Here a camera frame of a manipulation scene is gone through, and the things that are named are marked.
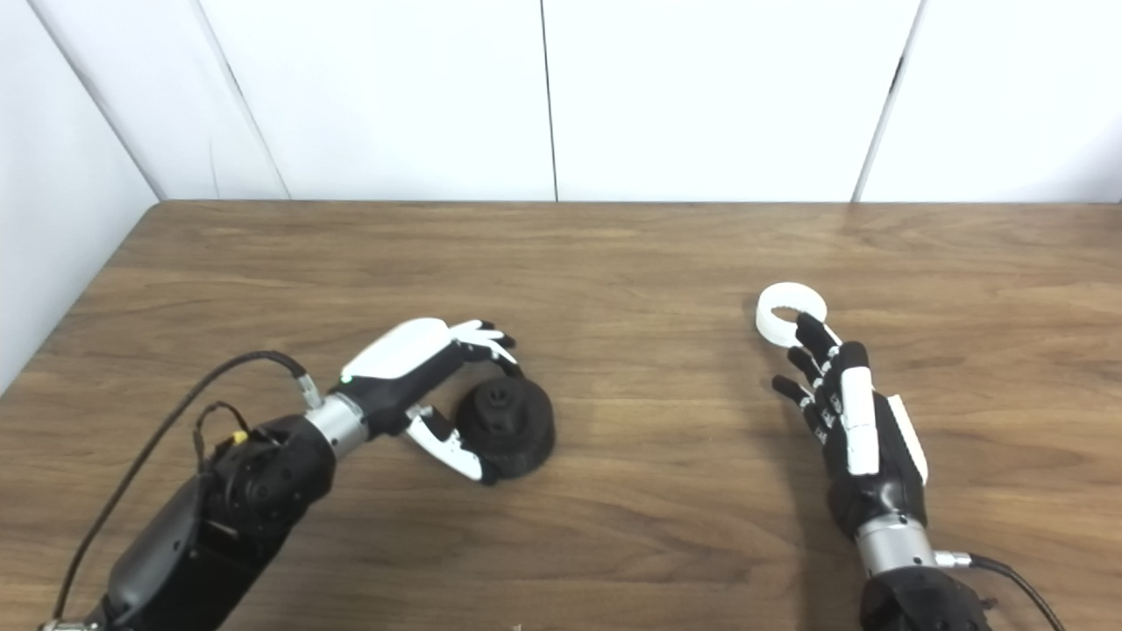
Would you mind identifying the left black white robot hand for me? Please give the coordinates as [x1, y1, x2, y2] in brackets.
[340, 317, 524, 486]

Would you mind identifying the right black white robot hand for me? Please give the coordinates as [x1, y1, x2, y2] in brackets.
[771, 311, 928, 540]

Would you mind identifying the white toothed ring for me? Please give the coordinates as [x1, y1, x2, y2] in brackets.
[756, 282, 828, 348]

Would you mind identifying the round black part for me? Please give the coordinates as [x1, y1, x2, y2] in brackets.
[458, 379, 557, 481]

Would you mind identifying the left thin wires yellow connector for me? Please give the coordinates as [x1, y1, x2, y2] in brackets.
[193, 401, 255, 474]

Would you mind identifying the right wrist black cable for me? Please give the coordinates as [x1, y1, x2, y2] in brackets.
[934, 550, 1066, 631]

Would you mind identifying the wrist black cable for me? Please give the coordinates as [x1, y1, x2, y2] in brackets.
[934, 550, 1066, 631]
[39, 351, 325, 631]

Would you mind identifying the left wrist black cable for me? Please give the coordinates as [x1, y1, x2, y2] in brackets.
[39, 351, 325, 631]

